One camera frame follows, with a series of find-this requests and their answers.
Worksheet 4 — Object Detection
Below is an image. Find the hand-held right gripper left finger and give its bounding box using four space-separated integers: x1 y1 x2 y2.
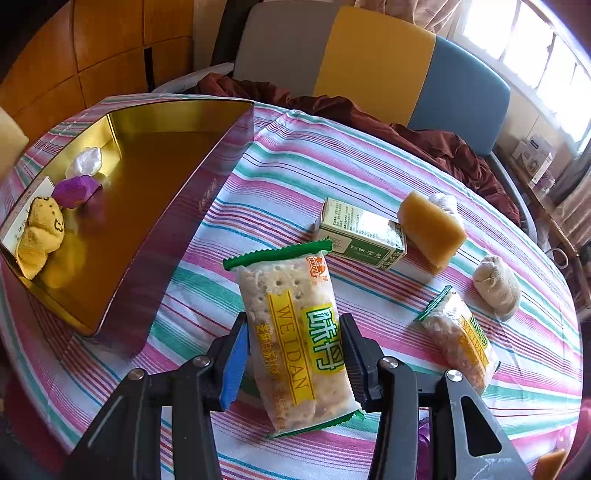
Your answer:
69 311 252 480

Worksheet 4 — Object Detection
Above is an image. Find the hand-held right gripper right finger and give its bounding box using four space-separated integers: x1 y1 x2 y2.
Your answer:
339 314 532 480

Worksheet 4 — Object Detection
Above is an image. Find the green yellow cracker packet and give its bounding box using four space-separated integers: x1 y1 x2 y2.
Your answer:
418 285 502 395
222 237 365 439

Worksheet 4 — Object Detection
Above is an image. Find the green white small box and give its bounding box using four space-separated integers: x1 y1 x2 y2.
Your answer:
313 198 408 272

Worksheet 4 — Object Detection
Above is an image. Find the yellow soap block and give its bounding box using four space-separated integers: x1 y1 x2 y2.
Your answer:
398 191 467 271
536 449 568 480

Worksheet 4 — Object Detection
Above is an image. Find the white sock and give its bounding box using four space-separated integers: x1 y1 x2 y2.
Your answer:
473 256 522 323
427 193 465 229

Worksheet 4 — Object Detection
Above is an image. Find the gold tin box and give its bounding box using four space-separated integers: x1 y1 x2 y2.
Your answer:
0 99 256 337

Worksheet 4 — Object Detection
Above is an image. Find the white plastic bag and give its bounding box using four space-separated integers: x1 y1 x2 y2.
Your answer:
65 147 103 178

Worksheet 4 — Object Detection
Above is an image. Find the white medicine carton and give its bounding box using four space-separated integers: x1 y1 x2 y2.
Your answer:
0 178 56 252

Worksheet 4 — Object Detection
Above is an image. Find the striped tablecloth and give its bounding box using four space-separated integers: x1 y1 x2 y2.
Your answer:
0 95 583 480

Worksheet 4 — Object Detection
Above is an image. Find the maroon blanket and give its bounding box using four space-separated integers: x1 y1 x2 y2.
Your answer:
198 73 522 227

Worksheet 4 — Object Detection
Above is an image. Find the wooden side desk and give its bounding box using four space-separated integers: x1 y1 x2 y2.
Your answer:
517 175 591 278

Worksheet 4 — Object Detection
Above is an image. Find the pink patterned curtain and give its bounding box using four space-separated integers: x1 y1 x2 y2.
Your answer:
355 0 462 33
554 152 591 222

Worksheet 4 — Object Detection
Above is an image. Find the white appliance box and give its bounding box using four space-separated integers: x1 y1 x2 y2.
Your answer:
512 133 555 185

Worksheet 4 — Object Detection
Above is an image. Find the grey yellow blue sofa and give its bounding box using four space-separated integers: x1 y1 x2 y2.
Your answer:
152 4 539 241

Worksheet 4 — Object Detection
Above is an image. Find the beige cushion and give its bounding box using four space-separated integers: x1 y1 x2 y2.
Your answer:
0 107 29 160

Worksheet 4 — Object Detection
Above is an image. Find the wooden wardrobe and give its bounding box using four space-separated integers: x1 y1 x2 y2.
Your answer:
0 0 195 134

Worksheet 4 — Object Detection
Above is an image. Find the bright window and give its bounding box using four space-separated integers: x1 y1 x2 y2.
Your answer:
455 0 591 144

